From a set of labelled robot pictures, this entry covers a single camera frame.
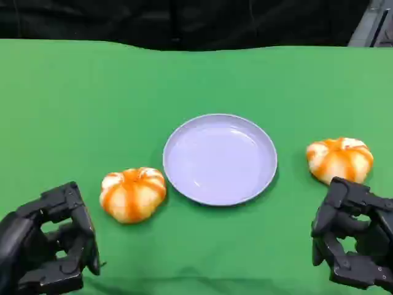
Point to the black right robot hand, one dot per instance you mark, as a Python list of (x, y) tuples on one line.
[(353, 196)]

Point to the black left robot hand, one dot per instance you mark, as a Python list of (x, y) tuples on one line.
[(27, 233)]

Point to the orange and white bread roll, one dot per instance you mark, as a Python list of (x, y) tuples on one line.
[(132, 196), (339, 161)]

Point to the lilac plate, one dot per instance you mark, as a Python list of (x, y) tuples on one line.
[(219, 159)]

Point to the black backdrop cloth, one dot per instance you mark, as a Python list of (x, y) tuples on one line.
[(184, 21)]

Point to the grey metal equipment frame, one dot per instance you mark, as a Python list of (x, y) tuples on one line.
[(376, 24)]

